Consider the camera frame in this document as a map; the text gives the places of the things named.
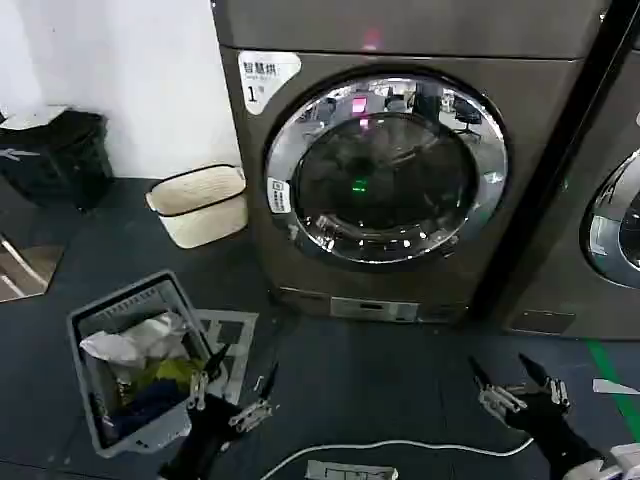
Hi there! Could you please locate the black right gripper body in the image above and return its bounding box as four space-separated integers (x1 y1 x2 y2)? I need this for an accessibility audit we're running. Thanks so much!
503 391 606 474

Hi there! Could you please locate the grey front-load dryer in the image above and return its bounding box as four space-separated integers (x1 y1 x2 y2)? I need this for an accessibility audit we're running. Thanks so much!
209 0 612 324

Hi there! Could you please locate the white crumpled garment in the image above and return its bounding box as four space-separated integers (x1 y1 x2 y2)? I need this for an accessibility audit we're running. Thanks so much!
79 311 194 369

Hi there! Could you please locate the printed marker sheet, small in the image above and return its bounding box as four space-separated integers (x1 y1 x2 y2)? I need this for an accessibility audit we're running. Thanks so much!
304 459 400 480

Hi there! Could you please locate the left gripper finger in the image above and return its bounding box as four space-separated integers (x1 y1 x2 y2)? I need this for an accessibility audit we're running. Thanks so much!
228 361 280 432
186 342 232 412

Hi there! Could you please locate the grey plastic laundry basket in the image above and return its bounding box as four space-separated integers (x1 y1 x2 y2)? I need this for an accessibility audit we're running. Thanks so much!
66 269 212 459

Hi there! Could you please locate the round chrome glass dryer door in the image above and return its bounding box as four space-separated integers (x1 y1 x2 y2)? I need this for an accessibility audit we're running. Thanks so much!
264 73 510 265

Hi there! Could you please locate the black waste bin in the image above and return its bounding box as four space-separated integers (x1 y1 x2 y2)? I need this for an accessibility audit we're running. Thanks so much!
0 104 115 210

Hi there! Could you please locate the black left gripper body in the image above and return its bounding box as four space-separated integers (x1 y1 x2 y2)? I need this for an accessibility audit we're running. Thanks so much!
158 393 242 480

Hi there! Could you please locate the white cable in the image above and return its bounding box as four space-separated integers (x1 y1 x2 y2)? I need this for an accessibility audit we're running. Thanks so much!
257 437 536 480

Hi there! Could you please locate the printed marker sheet, large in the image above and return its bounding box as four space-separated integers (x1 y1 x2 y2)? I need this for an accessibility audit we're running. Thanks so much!
191 308 260 406

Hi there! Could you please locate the dark blue garment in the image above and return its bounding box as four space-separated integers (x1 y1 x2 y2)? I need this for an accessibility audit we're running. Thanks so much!
102 378 194 441

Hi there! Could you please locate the cream fabric storage basket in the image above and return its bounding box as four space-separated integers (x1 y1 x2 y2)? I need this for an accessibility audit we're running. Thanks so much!
145 163 250 249

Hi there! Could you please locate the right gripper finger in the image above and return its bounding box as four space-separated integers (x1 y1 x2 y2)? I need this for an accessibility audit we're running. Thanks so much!
518 353 572 410
467 354 529 417

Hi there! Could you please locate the green floor tape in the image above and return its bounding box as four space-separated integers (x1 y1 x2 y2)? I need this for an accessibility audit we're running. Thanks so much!
584 339 640 426

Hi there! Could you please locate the brown cardboard piece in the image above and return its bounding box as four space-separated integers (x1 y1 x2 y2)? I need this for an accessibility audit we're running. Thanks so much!
0 232 65 303

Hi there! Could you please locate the grey dryer with partial door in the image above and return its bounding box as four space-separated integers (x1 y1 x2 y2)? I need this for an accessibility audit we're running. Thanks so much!
503 0 640 342

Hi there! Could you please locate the yellow garment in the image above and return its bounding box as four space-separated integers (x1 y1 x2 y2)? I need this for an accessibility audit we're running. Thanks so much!
117 356 206 401

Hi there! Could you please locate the white paper scrap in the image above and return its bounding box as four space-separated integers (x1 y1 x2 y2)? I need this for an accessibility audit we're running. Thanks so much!
592 378 640 396

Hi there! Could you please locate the round chrome door, partly seen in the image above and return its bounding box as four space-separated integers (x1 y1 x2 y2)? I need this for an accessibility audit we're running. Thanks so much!
578 148 640 290

